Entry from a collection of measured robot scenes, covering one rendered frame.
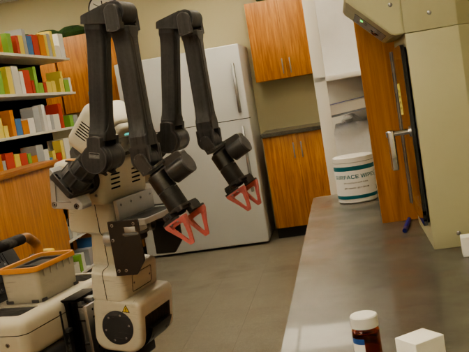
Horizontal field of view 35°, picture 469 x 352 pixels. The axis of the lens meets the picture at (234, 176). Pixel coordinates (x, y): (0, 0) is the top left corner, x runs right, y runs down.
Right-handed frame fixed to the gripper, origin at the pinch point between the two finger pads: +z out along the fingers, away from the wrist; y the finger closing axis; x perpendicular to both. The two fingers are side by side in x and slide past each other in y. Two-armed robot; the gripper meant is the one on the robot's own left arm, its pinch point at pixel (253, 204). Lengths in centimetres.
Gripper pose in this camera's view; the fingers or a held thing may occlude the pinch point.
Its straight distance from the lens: 232.6
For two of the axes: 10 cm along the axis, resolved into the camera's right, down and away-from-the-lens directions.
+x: -7.5, 5.4, 3.8
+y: 3.6, -1.6, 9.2
